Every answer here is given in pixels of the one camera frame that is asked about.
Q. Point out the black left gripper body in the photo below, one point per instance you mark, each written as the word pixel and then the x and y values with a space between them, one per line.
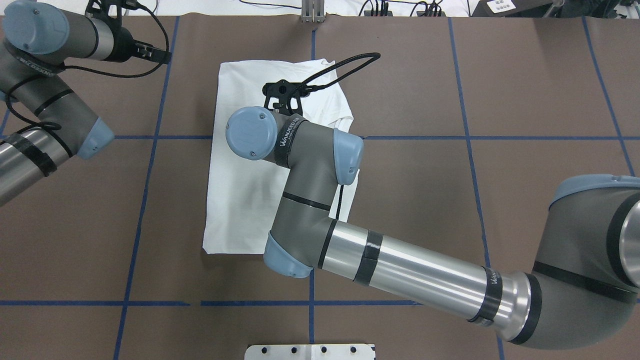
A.
pixel 121 48

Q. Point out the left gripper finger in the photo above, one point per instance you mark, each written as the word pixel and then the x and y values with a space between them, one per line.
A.
pixel 158 58
pixel 149 51

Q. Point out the white long-sleeve printed shirt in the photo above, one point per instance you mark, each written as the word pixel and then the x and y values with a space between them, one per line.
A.
pixel 243 195

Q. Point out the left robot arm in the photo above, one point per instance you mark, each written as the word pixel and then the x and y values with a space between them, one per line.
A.
pixel 38 39

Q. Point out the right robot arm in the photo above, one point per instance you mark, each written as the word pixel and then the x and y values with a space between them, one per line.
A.
pixel 582 286

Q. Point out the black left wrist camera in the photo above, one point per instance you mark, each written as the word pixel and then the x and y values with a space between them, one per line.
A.
pixel 110 11

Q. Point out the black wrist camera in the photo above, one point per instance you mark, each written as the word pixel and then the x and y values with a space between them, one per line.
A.
pixel 284 97
pixel 110 11

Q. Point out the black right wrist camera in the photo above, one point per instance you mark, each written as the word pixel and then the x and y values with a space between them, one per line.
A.
pixel 284 97

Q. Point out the aluminium frame post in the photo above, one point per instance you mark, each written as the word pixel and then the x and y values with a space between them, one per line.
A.
pixel 313 11

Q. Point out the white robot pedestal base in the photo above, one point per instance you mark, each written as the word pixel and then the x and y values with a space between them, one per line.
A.
pixel 323 351

